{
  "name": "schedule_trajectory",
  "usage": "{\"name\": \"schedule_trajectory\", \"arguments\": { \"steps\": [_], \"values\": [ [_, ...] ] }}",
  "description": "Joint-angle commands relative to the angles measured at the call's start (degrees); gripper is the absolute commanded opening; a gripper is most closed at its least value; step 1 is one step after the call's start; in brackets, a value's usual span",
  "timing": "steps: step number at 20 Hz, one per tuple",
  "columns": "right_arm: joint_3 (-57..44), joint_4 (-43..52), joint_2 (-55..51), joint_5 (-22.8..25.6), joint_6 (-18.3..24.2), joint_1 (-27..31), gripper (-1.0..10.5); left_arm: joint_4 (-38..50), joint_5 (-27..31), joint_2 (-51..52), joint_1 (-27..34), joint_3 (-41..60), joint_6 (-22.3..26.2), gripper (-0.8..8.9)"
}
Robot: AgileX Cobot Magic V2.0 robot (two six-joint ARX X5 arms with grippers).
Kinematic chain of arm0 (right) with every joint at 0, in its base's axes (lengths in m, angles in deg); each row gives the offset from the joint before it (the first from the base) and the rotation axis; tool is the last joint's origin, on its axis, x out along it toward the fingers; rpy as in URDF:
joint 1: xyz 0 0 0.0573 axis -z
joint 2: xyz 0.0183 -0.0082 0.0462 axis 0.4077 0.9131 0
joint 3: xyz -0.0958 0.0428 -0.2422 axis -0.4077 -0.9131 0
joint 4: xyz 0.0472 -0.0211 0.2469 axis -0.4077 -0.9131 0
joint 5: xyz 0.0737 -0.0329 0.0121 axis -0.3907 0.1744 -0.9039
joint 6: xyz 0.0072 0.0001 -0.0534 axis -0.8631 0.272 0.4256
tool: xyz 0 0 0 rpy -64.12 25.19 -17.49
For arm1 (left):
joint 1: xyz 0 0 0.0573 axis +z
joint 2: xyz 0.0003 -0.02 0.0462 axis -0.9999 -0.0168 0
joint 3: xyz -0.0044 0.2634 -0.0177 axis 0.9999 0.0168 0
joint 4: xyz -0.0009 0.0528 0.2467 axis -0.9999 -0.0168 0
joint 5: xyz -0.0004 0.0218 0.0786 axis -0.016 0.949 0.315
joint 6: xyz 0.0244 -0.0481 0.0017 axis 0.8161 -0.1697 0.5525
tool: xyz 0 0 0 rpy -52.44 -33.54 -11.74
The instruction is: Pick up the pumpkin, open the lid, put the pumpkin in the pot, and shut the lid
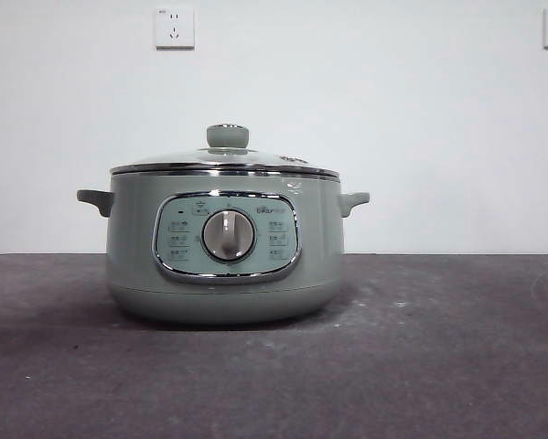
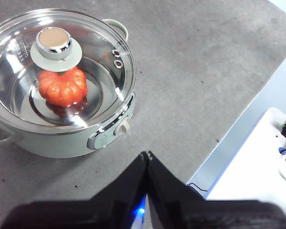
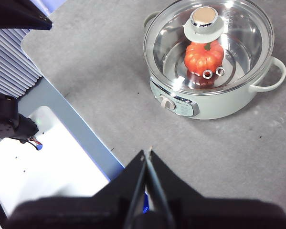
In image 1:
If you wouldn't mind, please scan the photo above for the glass lid with green knob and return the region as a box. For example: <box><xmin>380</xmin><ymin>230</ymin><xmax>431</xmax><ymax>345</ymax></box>
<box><xmin>109</xmin><ymin>123</ymin><xmax>341</xmax><ymax>177</ymax></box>

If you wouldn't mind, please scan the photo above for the pale green electric cooking pot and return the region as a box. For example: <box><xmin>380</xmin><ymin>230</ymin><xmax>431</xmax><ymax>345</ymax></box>
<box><xmin>76</xmin><ymin>171</ymin><xmax>371</xmax><ymax>327</ymax></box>

